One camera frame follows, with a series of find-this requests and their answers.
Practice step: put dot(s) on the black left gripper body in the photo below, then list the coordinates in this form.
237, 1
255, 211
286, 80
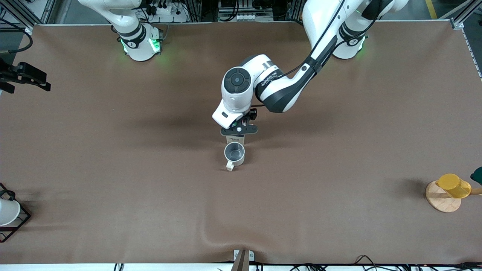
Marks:
251, 114

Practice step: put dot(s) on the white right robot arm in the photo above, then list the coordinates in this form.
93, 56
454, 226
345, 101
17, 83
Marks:
139, 49

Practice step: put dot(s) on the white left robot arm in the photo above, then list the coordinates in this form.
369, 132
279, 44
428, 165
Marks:
286, 94

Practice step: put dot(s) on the round wooden cup stand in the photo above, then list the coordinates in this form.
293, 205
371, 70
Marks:
440, 203

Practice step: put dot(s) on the yellow plastic cup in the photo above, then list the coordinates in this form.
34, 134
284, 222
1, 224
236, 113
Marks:
453, 186

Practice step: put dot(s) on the brown table mat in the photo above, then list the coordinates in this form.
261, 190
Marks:
113, 169

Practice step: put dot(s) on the white power strip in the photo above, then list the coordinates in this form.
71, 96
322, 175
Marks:
169, 13

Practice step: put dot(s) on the dark green object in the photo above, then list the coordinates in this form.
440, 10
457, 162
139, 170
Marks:
477, 176

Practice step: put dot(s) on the white bowl-shaped object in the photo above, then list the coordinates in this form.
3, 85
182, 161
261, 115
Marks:
7, 212

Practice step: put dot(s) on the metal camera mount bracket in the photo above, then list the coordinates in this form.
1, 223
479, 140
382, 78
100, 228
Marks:
243, 261

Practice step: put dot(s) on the black camera clamp mount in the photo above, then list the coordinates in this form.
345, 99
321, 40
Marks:
28, 73

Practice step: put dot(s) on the aluminium frame profile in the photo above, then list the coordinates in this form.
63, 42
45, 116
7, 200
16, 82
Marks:
22, 13
457, 17

